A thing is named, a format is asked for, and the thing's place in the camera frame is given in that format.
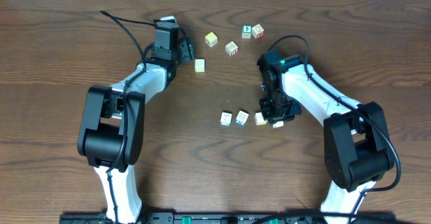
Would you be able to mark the teal edged block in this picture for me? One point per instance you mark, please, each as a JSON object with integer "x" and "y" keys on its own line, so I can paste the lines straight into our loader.
{"x": 226, "y": 119}

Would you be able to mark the red soccer letter block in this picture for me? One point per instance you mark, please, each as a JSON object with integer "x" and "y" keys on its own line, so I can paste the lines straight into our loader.
{"x": 257, "y": 31}

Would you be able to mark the pale yellow block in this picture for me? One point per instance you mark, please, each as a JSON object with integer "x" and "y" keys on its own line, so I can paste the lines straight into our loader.
{"x": 259, "y": 119}
{"x": 199, "y": 65}

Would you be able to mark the green framed block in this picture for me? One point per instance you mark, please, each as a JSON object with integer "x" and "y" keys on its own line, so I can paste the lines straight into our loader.
{"x": 246, "y": 31}

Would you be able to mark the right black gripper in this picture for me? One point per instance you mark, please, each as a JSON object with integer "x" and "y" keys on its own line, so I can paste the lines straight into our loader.
{"x": 268, "y": 114}

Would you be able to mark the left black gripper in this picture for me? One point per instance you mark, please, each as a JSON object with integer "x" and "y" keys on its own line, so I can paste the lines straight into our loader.
{"x": 186, "y": 50}

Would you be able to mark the blue edged block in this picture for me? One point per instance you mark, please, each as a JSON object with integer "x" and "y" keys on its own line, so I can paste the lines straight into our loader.
{"x": 278, "y": 124}
{"x": 241, "y": 118}

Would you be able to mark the yellow top block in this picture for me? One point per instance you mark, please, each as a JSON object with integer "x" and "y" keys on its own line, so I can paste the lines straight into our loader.
{"x": 211, "y": 39}

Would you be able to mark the red sided center block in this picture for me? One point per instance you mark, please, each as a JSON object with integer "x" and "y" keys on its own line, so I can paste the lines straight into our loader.
{"x": 231, "y": 48}

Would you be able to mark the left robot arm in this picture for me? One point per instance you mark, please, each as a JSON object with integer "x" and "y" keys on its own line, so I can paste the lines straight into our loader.
{"x": 111, "y": 131}

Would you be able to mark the blue edged front block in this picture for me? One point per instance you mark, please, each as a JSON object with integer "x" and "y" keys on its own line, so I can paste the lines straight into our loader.
{"x": 278, "y": 124}

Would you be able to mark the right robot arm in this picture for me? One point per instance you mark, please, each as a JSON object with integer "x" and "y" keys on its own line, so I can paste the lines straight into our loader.
{"x": 356, "y": 149}

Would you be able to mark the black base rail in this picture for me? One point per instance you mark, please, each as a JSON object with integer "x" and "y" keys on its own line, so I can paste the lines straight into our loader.
{"x": 171, "y": 218}

